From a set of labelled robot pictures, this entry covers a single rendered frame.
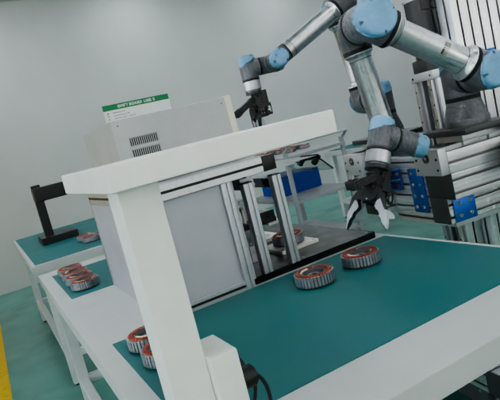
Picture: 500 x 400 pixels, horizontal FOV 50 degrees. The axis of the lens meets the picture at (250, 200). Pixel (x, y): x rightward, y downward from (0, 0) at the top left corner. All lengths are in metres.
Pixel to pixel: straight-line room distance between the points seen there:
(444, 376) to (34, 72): 6.54
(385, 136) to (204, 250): 0.63
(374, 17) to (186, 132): 0.64
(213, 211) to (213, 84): 6.20
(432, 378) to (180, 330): 0.43
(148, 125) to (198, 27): 6.21
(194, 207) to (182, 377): 0.79
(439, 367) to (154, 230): 0.53
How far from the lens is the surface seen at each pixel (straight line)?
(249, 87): 2.35
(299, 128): 0.78
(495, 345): 1.07
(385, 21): 1.68
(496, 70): 1.85
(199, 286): 1.55
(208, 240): 1.54
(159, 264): 0.76
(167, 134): 1.64
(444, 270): 1.43
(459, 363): 1.01
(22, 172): 6.97
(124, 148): 1.60
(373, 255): 1.56
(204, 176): 1.52
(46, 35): 7.25
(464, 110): 1.96
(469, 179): 1.94
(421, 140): 1.73
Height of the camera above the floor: 1.21
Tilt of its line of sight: 8 degrees down
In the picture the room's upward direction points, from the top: 14 degrees counter-clockwise
